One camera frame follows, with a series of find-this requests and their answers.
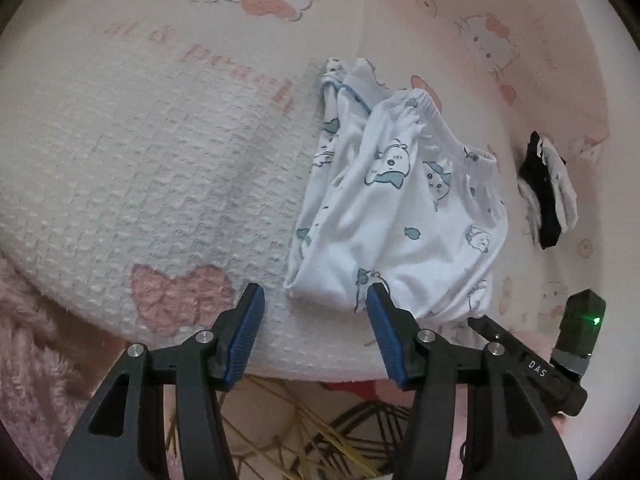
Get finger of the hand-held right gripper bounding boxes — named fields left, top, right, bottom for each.
left=467, top=312, right=521, bottom=356

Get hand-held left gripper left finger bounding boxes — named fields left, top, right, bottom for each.
left=50, top=282, right=266, bottom=480

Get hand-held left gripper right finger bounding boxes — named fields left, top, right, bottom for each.
left=366, top=282, right=576, bottom=480

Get white cartoon print pajama pants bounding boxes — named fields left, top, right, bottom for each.
left=290, top=87, right=510, bottom=322

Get white cartoon print pajama top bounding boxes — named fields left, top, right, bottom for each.
left=285, top=58, right=388, bottom=306

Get white folded garment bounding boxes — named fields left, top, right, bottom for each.
left=520, top=140, right=581, bottom=234

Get black white-striped garment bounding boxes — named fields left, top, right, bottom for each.
left=517, top=131, right=567, bottom=251

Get pink cartoon cat printed blanket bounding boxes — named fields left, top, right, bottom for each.
left=0, top=0, right=640, bottom=386

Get pink fluffy cloth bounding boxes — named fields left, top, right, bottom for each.
left=0, top=255, right=133, bottom=466

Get black wire basket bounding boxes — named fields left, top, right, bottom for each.
left=320, top=399, right=418, bottom=461

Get gold wire basket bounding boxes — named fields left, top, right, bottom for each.
left=167, top=375, right=401, bottom=480

